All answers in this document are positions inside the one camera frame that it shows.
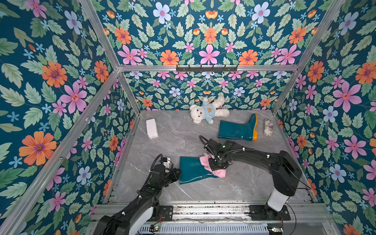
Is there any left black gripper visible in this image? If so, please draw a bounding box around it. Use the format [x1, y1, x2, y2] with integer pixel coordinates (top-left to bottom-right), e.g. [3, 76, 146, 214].
[157, 168, 182, 189]

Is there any green rubber boot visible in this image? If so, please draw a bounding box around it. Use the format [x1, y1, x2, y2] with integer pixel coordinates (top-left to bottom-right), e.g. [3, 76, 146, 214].
[179, 157, 218, 185]
[218, 114, 258, 142]

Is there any pink cloth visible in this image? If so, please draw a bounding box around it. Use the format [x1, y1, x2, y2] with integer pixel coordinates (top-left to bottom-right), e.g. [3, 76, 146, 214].
[199, 153, 226, 178]

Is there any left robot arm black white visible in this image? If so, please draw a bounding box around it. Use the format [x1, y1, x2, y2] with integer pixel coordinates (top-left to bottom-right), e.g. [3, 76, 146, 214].
[94, 164, 182, 235]

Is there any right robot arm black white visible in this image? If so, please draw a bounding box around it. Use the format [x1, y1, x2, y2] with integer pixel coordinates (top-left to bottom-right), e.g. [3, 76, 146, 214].
[199, 135, 302, 213]

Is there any white teddy bear blue shirt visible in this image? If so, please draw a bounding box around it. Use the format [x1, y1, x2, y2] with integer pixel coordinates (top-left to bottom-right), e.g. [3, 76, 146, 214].
[190, 96, 230, 124]

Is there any grey white crumpled rag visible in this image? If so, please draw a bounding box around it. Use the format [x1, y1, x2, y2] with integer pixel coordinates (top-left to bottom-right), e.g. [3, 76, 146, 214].
[263, 118, 274, 137]

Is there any white rectangular box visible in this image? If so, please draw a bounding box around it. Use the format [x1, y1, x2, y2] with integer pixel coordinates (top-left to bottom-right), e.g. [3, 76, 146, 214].
[146, 118, 158, 139]

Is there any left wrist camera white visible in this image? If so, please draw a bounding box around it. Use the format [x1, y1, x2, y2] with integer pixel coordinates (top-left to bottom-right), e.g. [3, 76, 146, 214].
[162, 157, 173, 170]

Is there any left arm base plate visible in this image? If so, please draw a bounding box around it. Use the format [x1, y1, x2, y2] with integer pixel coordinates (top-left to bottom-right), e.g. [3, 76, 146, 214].
[151, 205, 174, 222]

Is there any white ventilated cable duct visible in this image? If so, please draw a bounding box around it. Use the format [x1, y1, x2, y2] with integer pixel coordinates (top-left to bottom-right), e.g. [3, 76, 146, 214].
[136, 224, 269, 235]

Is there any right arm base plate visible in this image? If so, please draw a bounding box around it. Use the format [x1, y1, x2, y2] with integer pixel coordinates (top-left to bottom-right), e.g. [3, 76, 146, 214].
[248, 204, 291, 221]

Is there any black hook rail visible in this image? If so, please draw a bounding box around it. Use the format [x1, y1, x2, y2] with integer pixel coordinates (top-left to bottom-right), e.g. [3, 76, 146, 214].
[175, 65, 238, 73]

